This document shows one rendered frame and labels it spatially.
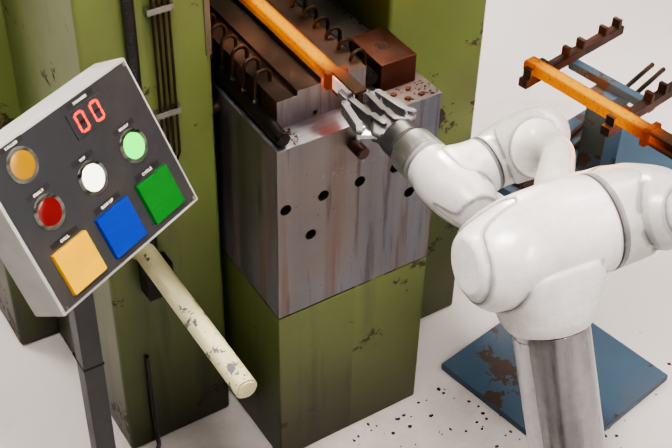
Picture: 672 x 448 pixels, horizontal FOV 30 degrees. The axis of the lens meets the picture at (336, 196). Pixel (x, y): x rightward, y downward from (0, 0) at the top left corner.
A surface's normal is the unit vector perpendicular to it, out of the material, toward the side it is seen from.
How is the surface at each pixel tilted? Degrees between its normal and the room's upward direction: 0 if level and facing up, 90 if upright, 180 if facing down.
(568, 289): 70
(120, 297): 90
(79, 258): 60
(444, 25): 90
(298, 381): 90
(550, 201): 2
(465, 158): 5
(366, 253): 90
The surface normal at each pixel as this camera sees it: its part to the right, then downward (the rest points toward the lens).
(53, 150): 0.74, -0.07
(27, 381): 0.02, -0.76
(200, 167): 0.53, 0.56
